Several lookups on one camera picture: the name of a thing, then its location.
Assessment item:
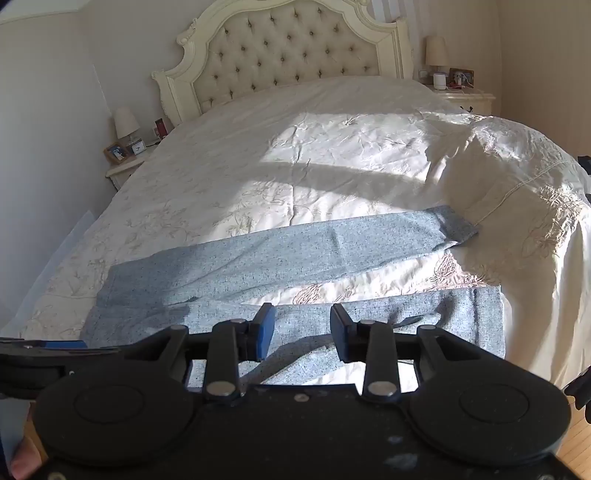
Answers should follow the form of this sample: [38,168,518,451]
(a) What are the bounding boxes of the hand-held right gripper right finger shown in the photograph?
[328,303,467,402]

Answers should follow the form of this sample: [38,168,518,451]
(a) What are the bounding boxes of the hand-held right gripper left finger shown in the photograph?
[122,302,278,402]

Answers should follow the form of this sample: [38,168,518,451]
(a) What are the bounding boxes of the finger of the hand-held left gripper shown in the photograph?
[0,338,123,358]

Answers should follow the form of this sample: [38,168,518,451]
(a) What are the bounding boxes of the grey-blue pants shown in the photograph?
[78,206,505,387]

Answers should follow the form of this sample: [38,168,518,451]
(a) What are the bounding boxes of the person's left hand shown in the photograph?
[9,405,49,480]

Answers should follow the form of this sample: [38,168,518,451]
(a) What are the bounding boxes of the cream nightstand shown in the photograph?
[434,88,497,116]
[105,150,154,191]

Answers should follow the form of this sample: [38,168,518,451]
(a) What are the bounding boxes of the white embroidered bedspread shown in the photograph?
[0,76,591,403]

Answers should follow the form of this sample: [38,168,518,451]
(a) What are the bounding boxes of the white shade table lamp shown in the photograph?
[425,36,450,75]
[113,107,141,144]

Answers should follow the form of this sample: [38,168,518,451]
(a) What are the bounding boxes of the dark object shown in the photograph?
[577,156,591,206]
[563,367,591,424]

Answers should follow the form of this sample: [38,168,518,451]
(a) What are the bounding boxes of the cream tufted headboard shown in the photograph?
[151,0,415,128]

